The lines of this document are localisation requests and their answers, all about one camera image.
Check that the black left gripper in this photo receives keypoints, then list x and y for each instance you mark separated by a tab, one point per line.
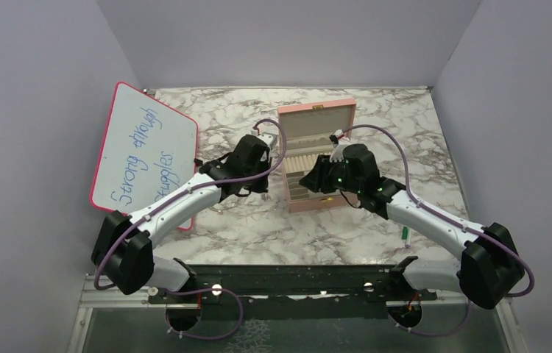
261	187

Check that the green marker pen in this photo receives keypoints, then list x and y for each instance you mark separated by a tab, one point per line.
405	233

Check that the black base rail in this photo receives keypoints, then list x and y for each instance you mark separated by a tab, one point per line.
283	292

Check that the pink-framed whiteboard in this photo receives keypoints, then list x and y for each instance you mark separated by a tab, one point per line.
147	152

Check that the pink jewelry box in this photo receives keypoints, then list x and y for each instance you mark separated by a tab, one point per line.
307	129

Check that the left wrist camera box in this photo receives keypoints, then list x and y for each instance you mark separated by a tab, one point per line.
269	139

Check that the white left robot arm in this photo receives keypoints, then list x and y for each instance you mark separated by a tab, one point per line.
123	253

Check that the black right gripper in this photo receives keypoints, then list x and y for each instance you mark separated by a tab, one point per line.
317	179

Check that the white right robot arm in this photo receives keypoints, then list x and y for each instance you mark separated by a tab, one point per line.
485	266

